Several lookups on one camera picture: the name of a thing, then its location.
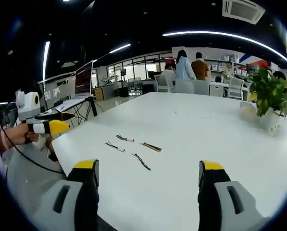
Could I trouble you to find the long curved ceiling light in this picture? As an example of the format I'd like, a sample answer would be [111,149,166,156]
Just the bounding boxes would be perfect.
[162,31,287,71]

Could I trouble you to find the ceiling air conditioner vent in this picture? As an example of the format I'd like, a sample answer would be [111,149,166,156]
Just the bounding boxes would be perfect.
[222,0,266,25]

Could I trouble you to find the JST connector with black wires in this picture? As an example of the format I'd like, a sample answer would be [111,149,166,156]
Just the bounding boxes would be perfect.
[131,153,152,171]

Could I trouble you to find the white office desk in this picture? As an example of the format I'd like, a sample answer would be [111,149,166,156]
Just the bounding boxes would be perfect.
[209,81,250,98]

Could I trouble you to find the open laptop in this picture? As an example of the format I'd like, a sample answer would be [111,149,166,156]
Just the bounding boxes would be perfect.
[61,60,94,101]

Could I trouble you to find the white side table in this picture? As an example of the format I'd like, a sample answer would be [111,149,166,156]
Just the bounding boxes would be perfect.
[53,95,98,128]

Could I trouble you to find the person's grey trousers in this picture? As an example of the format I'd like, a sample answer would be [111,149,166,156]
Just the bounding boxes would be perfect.
[0,134,69,218]

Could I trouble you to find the person's left hand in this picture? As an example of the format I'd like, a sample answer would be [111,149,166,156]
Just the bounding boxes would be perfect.
[4,123,40,146]

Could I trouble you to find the monitor on black stand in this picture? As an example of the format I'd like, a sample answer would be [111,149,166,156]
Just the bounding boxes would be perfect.
[118,68,130,98]

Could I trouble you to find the JST connector with white plug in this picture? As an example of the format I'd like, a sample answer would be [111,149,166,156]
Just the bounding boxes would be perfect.
[105,141,126,153]

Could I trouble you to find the shelf of white bins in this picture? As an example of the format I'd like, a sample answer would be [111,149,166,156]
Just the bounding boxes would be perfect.
[204,54,248,76]

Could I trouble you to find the green potted plant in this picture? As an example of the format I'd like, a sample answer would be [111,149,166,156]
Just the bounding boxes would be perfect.
[243,68,287,118]

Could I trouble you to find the JST connector with red tip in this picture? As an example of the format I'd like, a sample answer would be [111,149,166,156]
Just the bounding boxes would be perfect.
[116,134,136,142]

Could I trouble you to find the white office chair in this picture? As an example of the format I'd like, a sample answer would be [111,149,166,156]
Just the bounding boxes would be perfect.
[228,77,245,100]
[154,74,175,93]
[193,79,210,96]
[175,79,195,95]

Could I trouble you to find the white plant pot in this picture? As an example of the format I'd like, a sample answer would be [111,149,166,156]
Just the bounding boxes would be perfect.
[258,107,286,138]

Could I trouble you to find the JST connector with orange wires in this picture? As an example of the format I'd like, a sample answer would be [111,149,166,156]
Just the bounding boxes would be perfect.
[139,141,163,153]

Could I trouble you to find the short ceiling light strip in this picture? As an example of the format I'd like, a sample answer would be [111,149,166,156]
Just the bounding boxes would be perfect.
[109,43,132,54]

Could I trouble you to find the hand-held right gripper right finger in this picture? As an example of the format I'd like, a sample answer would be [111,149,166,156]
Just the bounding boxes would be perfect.
[197,160,271,231]

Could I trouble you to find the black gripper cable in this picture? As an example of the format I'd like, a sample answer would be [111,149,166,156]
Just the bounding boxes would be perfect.
[0,124,63,174]

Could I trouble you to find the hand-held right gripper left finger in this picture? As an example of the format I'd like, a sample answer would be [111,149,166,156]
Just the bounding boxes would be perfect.
[31,158,100,231]

